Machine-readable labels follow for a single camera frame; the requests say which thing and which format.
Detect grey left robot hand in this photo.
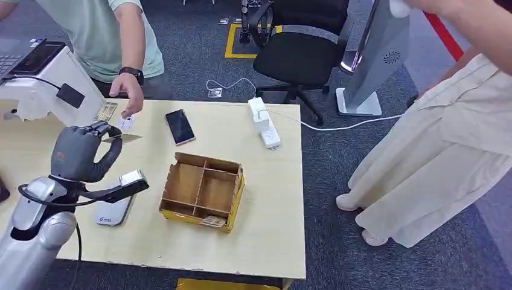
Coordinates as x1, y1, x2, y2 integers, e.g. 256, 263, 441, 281
50, 120, 124, 184

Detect wooden compartment box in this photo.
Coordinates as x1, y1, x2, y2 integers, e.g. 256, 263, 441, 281
158, 151, 246, 234

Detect white desk stand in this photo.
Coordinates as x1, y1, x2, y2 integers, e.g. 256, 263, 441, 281
0, 44, 106, 127

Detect card with printed face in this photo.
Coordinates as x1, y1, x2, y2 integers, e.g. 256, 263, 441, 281
94, 101, 119, 123

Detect black flat adapter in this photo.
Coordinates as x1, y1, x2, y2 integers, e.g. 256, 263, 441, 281
55, 83, 86, 109

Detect grey card reader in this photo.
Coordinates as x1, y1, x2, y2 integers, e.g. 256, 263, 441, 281
93, 193, 136, 228

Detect person's hand with watch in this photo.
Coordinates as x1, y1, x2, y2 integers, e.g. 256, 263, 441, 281
109, 72, 145, 120

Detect black wristwatch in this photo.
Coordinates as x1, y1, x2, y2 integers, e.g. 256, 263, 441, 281
118, 66, 145, 86

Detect black tablet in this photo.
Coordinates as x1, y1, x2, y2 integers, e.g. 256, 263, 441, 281
9, 40, 66, 76

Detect black smartphone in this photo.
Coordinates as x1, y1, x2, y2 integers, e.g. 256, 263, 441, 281
164, 108, 197, 147

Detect grey laptop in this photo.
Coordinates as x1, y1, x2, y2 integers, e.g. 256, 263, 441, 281
0, 37, 47, 82

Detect person across the desk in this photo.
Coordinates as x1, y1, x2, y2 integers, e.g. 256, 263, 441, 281
0, 0, 165, 100

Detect yellow floor tape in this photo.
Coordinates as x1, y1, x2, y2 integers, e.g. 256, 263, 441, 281
224, 23, 283, 60

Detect white power strip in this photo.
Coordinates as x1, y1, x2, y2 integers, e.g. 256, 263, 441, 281
247, 97, 283, 151

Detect black robot legs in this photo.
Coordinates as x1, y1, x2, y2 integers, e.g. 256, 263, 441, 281
238, 0, 274, 45

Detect black office chair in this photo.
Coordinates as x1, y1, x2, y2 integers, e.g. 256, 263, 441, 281
248, 0, 351, 126

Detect white shoe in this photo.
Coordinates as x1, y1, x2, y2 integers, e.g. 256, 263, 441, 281
360, 228, 389, 247
335, 193, 360, 213

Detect grey standing panel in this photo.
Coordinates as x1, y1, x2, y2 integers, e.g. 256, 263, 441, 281
335, 0, 411, 118

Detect white handheld fan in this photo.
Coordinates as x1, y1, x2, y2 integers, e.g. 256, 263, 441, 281
389, 0, 412, 19

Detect person beside the table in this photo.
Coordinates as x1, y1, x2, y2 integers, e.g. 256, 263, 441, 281
335, 0, 512, 249

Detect red barrier strip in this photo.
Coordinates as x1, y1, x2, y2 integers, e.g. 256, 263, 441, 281
423, 11, 465, 62

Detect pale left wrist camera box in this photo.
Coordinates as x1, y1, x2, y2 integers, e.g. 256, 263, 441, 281
105, 169, 150, 204

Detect black adapter cable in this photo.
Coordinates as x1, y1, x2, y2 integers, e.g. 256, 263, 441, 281
4, 74, 63, 91

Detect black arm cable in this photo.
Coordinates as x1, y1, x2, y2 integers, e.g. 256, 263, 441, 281
18, 183, 105, 290

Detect thin white floor cable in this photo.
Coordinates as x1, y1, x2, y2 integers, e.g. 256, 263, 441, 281
205, 77, 257, 97

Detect yellow table frame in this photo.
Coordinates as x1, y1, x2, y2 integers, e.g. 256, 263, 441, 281
175, 278, 295, 290

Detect white power strip cable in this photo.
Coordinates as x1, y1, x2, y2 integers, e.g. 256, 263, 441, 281
276, 109, 403, 132

